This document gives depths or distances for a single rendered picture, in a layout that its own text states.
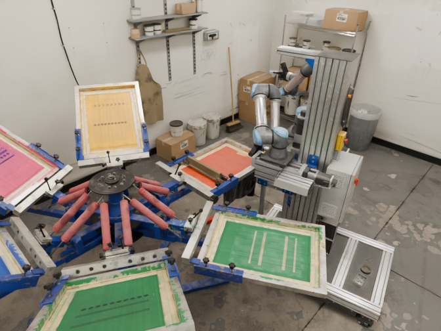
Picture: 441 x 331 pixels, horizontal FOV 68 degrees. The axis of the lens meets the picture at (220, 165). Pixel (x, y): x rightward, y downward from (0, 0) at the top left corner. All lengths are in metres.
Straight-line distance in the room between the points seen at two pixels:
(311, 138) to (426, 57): 3.19
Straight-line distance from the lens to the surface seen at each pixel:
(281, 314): 3.13
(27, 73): 4.03
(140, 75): 4.59
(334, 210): 2.83
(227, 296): 3.18
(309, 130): 2.61
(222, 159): 3.11
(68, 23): 4.12
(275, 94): 2.73
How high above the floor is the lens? 2.58
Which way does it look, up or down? 32 degrees down
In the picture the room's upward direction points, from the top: 1 degrees clockwise
